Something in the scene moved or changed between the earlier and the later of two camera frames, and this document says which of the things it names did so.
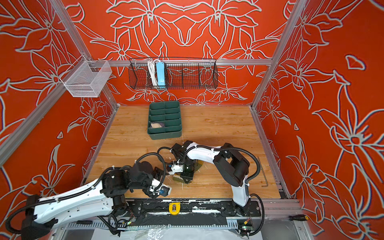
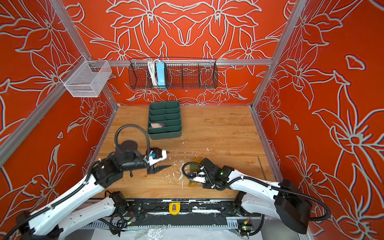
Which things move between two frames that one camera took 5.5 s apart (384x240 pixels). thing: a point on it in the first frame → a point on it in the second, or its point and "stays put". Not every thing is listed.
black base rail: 193,212 stays put
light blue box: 160,66 stays put
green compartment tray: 169,113 stays put
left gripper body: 158,174 → 146,158
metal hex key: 263,174 stays put
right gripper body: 186,170 → 208,182
